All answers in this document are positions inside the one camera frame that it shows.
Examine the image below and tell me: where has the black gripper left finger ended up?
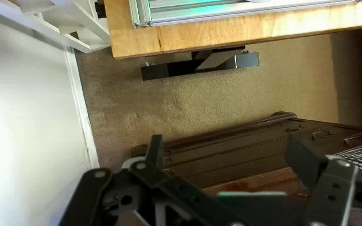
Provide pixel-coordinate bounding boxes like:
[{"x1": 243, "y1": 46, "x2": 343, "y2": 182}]
[{"x1": 59, "y1": 134, "x2": 249, "y2": 226}]

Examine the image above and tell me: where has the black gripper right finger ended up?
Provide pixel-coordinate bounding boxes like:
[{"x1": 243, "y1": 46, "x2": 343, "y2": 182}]
[{"x1": 285, "y1": 135, "x2": 358, "y2": 226}]

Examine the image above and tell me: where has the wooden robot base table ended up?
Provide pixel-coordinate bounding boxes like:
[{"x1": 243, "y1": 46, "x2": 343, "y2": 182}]
[{"x1": 104, "y1": 0, "x2": 362, "y2": 59}]

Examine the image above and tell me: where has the dark wooden dresser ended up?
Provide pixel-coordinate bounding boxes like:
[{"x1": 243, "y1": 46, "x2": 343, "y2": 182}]
[{"x1": 131, "y1": 110, "x2": 362, "y2": 226}]

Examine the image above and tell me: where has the white louvered closet door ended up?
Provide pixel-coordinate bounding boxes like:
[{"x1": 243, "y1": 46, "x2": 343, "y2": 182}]
[{"x1": 0, "y1": 0, "x2": 109, "y2": 53}]

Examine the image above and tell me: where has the black table foot bracket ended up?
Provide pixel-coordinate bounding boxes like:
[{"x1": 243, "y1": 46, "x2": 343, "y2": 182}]
[{"x1": 141, "y1": 46, "x2": 260, "y2": 80}]

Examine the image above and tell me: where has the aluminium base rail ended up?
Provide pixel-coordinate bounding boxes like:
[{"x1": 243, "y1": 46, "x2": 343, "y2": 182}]
[{"x1": 128, "y1": 0, "x2": 362, "y2": 27}]

